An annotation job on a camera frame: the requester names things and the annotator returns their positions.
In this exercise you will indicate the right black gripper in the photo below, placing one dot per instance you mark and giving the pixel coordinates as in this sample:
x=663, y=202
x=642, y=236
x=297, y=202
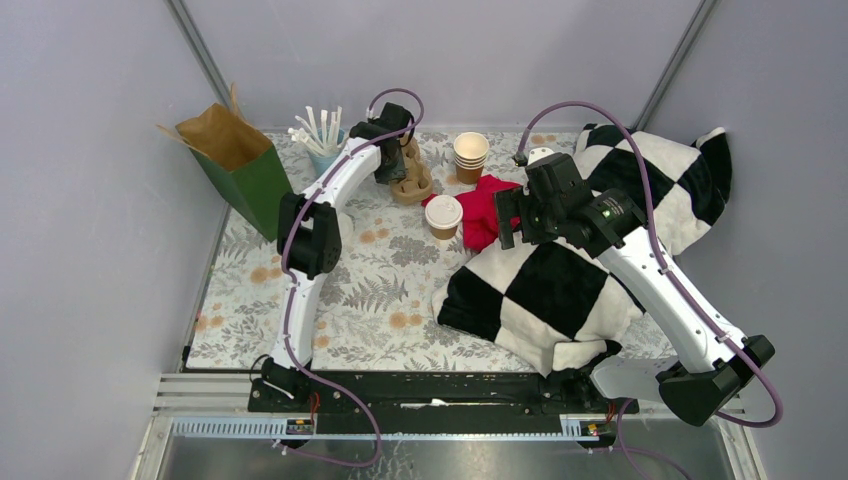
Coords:
x=513, y=203

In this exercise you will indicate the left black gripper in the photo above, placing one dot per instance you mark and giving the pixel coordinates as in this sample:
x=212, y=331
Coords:
x=395, y=172

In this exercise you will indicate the brown cardboard cup carrier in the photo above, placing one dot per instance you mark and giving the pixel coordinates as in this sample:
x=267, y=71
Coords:
x=417, y=185

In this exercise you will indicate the brown paper coffee cup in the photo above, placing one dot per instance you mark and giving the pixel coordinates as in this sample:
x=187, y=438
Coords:
x=443, y=214

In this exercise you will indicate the stack of brown paper cups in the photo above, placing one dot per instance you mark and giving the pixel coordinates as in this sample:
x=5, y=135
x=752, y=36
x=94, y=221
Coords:
x=470, y=155

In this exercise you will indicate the white plastic cup lid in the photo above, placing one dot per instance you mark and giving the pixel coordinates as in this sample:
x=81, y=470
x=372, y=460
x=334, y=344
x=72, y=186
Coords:
x=346, y=228

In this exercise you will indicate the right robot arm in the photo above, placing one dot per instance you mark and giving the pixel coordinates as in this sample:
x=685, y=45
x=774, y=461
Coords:
x=714, y=360

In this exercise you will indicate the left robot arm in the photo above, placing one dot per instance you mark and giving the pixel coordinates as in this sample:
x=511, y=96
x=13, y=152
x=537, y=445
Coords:
x=309, y=238

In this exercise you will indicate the light blue straw cup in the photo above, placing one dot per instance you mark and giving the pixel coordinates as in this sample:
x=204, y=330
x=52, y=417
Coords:
x=321, y=162

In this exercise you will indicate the red cloth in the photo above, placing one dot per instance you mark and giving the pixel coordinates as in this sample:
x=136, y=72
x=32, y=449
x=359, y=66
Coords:
x=479, y=222

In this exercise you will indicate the black white checkered blanket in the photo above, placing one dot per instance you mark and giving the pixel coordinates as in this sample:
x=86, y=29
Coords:
x=554, y=306

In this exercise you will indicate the green brown paper bag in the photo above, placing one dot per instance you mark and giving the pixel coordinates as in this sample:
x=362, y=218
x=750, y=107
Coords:
x=241, y=162

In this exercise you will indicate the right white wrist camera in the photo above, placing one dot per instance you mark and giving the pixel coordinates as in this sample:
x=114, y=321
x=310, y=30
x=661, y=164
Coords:
x=524, y=159

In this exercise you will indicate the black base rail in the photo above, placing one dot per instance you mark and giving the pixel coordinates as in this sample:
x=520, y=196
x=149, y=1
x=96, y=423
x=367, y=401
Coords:
x=451, y=403

